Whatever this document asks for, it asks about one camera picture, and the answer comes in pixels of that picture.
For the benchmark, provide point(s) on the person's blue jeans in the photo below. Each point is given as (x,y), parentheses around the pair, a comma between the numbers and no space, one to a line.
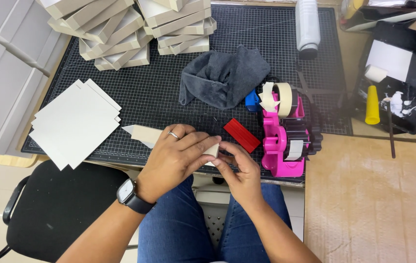
(208,222)

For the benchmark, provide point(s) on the black cutting mat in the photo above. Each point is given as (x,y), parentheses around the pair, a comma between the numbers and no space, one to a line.
(149,91)

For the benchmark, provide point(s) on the pile of cardboard box trays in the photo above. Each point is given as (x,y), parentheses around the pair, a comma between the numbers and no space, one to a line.
(131,29)

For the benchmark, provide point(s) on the black paint tray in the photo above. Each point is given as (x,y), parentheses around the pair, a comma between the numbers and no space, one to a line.
(394,78)

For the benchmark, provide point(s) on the stack of grey cardboard sheets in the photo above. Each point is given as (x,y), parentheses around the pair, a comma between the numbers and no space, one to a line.
(74,122)

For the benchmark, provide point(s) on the grey cardboard box tray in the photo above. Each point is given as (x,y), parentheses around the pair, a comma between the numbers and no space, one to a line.
(145,134)

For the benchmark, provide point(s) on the white glue bottle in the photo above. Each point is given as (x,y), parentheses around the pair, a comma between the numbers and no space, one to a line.
(307,27)

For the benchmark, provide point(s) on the black wristwatch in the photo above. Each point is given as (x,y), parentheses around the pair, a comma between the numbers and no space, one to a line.
(132,195)

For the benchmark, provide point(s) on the dark grey cloth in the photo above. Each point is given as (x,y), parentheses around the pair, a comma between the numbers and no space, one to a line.
(222,78)

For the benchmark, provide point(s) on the person's right hand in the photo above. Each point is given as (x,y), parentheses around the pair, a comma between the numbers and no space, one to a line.
(242,179)

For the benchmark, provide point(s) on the black chair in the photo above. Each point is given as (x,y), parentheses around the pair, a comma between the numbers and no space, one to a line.
(58,212)

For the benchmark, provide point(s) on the thin dark brush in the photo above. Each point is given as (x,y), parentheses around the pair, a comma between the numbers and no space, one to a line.
(391,129)

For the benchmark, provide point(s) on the person's left hand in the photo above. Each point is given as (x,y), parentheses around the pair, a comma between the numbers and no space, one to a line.
(167,164)

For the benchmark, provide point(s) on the black tray with clutter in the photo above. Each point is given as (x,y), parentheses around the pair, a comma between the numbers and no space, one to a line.
(386,14)

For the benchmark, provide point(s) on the red plastic block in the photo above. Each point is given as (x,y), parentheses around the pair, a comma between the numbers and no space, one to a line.
(241,134)

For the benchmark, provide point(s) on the blue plastic tool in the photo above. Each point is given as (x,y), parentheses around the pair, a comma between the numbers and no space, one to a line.
(251,101)

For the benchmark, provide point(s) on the masking tape roll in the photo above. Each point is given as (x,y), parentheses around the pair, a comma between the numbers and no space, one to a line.
(284,98)

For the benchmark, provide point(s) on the white shelf unit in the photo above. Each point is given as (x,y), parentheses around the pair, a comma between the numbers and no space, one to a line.
(7,76)

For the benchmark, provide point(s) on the white paper sheet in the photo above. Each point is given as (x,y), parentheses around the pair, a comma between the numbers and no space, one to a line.
(389,60)

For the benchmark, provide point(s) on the pink tape dispenser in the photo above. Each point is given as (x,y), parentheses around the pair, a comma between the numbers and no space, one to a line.
(279,146)

